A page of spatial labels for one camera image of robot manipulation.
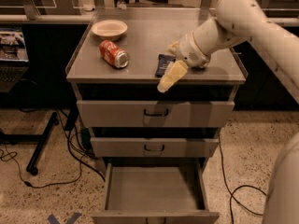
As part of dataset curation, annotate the clear plastic bottle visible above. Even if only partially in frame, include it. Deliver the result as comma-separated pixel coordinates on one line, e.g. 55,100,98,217
117,0,127,9

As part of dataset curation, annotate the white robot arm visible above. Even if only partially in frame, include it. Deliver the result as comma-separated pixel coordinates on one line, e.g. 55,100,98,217
157,0,299,224

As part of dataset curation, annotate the black cable right floor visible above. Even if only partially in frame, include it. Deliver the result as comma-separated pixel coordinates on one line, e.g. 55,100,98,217
217,134,269,224

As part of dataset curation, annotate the laptop computer on desk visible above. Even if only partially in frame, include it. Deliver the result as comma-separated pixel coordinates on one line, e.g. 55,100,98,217
0,27,29,92

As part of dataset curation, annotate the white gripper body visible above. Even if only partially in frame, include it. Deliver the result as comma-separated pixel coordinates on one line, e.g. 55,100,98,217
175,32,210,69

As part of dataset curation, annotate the black cables left floor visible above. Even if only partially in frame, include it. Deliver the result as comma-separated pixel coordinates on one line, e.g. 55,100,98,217
0,107,107,189

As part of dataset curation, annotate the grey metal drawer cabinet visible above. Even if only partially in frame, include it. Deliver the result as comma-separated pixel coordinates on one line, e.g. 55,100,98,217
64,7,249,224

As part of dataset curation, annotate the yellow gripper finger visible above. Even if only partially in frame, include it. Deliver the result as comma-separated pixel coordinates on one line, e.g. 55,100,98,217
157,60,189,93
167,41,178,54

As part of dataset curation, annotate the grey middle drawer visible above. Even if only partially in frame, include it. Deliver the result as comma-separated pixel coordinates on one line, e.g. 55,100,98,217
91,137,219,158

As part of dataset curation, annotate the grey top drawer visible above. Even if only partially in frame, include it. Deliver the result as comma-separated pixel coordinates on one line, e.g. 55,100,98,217
77,101,235,128

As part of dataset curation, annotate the white paper bowl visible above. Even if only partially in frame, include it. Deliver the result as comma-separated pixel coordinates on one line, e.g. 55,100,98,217
92,20,128,41

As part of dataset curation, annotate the grey open bottom drawer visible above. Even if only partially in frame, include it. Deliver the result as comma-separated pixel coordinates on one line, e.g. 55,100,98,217
92,159,219,224

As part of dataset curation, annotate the red soda can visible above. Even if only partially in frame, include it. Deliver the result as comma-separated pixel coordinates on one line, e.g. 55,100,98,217
99,40,130,69

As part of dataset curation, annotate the black desk stand leg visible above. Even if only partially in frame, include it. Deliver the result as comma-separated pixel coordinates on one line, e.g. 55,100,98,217
0,112,59,175

